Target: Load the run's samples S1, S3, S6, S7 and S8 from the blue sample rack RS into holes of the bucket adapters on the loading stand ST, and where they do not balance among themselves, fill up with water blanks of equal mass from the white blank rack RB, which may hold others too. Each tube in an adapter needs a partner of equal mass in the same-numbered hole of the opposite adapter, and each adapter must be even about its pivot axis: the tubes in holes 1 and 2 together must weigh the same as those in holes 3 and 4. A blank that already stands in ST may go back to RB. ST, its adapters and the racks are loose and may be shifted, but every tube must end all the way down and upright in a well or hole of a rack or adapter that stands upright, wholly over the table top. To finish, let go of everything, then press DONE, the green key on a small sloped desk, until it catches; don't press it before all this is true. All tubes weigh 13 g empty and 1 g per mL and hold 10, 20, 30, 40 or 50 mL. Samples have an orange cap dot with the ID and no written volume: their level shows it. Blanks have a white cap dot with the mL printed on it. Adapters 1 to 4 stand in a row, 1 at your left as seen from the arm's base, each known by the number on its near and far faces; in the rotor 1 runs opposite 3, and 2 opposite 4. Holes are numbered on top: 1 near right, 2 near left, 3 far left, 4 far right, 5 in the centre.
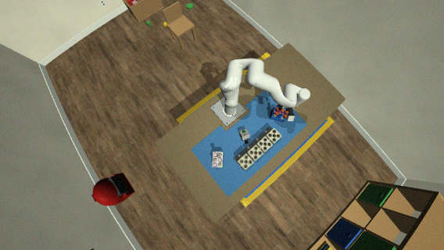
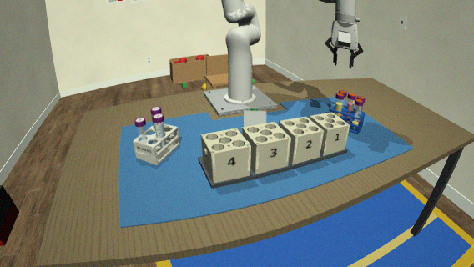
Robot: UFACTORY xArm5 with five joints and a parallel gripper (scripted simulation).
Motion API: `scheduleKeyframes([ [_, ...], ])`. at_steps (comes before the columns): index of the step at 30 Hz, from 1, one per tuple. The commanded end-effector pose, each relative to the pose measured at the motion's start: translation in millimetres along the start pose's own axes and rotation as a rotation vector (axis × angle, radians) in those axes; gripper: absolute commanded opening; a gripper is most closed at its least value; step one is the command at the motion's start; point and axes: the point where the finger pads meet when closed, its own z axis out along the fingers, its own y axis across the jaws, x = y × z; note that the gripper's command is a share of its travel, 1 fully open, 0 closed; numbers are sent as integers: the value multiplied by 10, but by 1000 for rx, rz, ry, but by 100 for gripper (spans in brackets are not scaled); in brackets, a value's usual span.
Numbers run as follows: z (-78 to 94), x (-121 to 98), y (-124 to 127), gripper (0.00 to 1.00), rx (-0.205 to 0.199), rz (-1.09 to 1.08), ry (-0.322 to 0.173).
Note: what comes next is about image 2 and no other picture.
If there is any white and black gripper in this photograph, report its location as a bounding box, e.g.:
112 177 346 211
325 20 363 68

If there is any white tube rack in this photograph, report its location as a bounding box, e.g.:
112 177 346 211
133 124 179 165

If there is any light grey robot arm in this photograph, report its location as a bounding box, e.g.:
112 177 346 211
221 0 360 105

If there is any blue mat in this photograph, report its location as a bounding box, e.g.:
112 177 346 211
119 97 414 228

